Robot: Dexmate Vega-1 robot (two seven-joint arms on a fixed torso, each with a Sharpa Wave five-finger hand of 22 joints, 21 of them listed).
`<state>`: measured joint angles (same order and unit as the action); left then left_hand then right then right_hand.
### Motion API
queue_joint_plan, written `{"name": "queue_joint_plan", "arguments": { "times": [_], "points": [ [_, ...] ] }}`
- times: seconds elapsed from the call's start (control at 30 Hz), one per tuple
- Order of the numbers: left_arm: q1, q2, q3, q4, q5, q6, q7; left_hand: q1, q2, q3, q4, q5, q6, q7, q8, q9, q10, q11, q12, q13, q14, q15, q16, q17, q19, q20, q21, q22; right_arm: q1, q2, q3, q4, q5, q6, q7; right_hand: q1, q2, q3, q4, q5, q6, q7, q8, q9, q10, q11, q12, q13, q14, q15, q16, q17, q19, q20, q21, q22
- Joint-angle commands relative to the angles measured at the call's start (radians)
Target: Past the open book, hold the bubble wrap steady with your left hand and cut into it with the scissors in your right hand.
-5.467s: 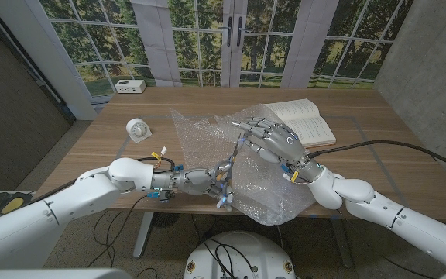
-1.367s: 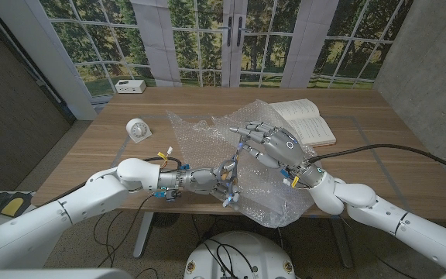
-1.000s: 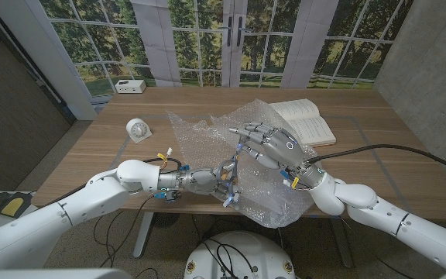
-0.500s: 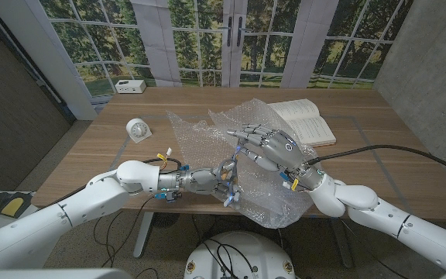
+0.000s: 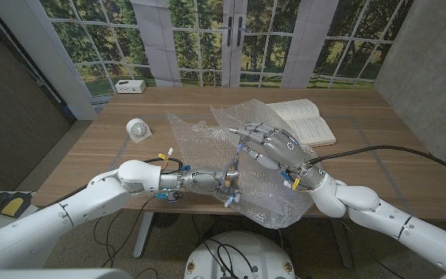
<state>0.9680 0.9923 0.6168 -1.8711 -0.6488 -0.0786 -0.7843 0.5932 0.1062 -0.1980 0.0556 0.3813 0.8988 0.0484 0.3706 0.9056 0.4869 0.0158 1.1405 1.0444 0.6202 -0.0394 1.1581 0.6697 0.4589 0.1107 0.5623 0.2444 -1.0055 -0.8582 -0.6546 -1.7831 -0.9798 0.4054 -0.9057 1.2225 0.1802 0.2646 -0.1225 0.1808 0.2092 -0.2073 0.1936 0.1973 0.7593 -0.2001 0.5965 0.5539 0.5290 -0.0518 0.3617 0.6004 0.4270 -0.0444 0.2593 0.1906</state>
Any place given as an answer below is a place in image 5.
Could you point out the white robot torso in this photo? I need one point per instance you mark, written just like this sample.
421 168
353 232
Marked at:
242 255

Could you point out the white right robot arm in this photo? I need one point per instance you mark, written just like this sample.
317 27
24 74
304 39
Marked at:
362 197

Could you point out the white round kitchen timer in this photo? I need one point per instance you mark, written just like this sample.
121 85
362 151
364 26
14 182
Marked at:
138 131

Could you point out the white power socket box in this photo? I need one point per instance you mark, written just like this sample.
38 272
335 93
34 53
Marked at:
130 86

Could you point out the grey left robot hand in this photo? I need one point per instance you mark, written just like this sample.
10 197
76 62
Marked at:
207 181

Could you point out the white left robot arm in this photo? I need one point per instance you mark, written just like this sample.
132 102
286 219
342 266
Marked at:
103 193

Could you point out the open paperback book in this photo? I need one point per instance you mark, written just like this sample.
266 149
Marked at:
316 124

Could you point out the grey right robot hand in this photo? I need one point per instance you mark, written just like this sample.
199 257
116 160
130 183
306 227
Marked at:
285 149

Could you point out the white table leg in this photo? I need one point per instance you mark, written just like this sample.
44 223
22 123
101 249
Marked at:
143 232

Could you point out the grey table leg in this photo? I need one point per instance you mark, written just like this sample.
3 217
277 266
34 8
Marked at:
341 240

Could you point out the large clear bubble wrap sheet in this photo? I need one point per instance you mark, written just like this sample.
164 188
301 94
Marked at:
207 147

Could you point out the dark brown door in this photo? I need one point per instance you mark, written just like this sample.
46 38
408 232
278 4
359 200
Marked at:
6 116

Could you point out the printed forest window backdrop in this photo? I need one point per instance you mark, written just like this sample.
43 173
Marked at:
103 38

